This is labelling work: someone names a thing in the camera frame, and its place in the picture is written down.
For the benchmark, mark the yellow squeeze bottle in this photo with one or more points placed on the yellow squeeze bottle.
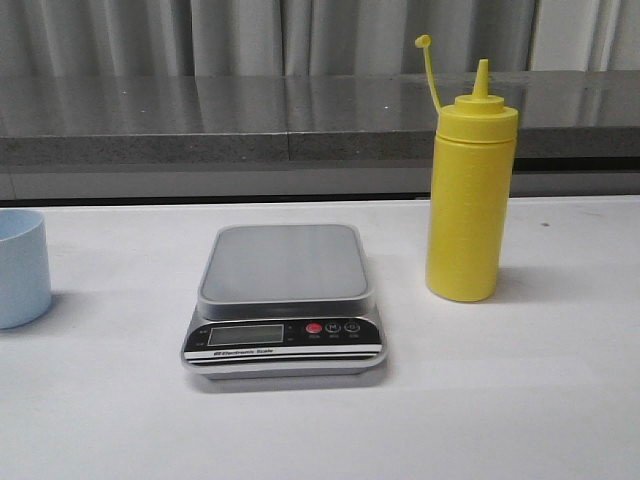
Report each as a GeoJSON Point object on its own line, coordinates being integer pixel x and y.
{"type": "Point", "coordinates": [473, 157]}

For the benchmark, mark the light blue plastic cup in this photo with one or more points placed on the light blue plastic cup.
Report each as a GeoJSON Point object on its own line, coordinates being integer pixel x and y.
{"type": "Point", "coordinates": [25, 278]}

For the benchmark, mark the silver digital kitchen scale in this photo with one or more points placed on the silver digital kitchen scale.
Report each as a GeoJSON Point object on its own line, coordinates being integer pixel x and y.
{"type": "Point", "coordinates": [285, 301]}

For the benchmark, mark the grey stone counter ledge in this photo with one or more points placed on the grey stone counter ledge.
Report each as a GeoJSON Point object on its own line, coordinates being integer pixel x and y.
{"type": "Point", "coordinates": [568, 121]}

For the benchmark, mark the grey pleated curtain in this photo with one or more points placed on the grey pleated curtain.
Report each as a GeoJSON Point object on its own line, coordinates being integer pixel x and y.
{"type": "Point", "coordinates": [312, 38]}

